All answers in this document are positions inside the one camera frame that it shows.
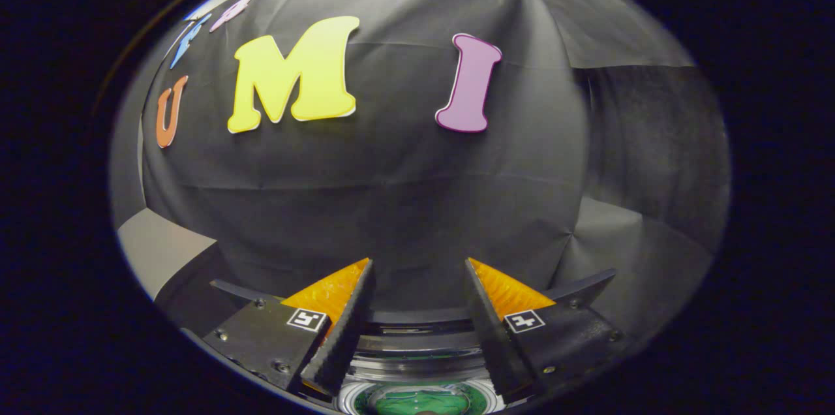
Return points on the green polo shirt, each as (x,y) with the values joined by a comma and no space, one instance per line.
(404,403)

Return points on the beige cabinet with dark top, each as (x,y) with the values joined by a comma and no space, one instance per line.
(156,245)

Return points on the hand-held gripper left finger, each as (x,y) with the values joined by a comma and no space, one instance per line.
(342,337)

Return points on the dark washing machine lid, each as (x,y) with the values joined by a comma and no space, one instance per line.
(417,316)

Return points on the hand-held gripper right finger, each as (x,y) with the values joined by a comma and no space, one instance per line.
(492,337)

